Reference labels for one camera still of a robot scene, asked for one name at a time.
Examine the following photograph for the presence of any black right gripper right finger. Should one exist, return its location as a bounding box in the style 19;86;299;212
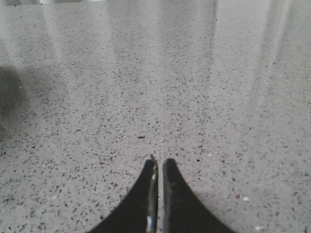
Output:
163;158;233;233

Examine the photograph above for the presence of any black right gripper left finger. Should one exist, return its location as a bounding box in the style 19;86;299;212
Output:
90;156;158;233

